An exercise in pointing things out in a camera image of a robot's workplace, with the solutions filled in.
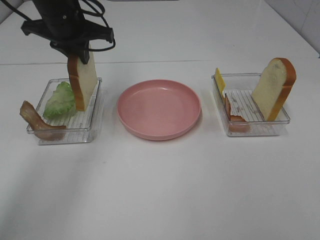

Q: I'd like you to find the clear right plastic tray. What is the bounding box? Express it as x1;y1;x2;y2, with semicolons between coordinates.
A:
211;73;290;137

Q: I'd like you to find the clear plastic tray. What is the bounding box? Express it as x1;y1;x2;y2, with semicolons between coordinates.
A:
211;73;290;137
26;77;106;145

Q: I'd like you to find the green lettuce leaf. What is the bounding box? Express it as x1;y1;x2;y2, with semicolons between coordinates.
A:
43;81;76;120

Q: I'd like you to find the bread slice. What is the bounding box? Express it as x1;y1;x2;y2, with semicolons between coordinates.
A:
67;52;98;112
251;57;297;122

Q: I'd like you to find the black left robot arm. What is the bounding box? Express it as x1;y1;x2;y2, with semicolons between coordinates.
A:
21;0;116;64

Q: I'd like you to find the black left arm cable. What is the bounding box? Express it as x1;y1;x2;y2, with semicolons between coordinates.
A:
4;0;117;52

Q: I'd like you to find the yellow cheese slice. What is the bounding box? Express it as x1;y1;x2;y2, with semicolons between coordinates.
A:
214;67;226;97

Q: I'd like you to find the clear left plastic tray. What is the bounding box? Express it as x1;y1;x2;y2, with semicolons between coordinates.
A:
26;77;106;145

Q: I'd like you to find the pink round plate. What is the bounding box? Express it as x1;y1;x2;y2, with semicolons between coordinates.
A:
117;79;202;141

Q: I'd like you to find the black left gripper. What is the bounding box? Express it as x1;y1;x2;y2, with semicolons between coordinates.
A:
21;7;114;64

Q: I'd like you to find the bacon strip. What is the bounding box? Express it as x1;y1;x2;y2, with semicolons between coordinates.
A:
224;93;250;133
19;100;67;141

